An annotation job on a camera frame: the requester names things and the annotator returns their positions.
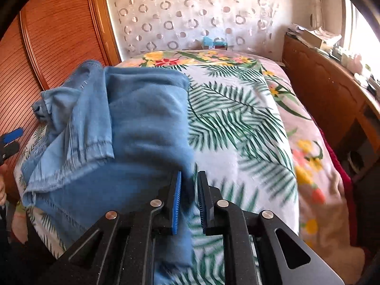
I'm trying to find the wooden framed window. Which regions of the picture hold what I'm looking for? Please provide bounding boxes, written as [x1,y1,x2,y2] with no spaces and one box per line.
[341,0,380,79]

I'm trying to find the long wooden cabinet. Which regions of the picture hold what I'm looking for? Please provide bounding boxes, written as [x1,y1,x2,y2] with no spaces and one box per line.
[281,32,380,190]

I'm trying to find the white bowl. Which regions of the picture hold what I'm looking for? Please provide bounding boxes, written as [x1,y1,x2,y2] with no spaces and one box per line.
[348,151,363,171]

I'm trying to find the person's left hand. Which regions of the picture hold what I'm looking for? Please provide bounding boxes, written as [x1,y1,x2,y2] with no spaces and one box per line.
[0,166,8,206]

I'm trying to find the pink bottle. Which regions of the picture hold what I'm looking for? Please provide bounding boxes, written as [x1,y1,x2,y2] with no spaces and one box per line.
[351,53,365,74]

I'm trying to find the cardboard box with blue items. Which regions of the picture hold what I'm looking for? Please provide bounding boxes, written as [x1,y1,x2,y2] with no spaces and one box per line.
[201,36,228,51]

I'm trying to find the circle print wall curtain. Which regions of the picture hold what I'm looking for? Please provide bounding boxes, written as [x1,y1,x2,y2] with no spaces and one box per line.
[102,0,283,60]

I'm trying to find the blue denim pants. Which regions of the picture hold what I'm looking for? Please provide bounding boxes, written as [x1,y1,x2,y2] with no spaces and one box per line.
[21,59,198,285]

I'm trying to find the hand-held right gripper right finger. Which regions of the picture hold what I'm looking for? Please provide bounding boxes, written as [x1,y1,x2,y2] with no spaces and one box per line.
[197,171,345,285]

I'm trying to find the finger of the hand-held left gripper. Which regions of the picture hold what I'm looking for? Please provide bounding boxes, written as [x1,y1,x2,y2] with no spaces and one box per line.
[0,128,24,143]
[0,141,20,164]

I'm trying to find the beige window curtain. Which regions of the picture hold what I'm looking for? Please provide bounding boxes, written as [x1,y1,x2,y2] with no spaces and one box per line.
[309,0,328,32]

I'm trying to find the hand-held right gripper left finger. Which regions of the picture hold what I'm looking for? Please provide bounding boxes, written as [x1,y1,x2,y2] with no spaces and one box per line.
[52,171,182,285]

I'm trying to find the wooden slatted wardrobe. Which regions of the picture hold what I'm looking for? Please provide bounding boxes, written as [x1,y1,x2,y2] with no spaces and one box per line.
[0,0,123,204]

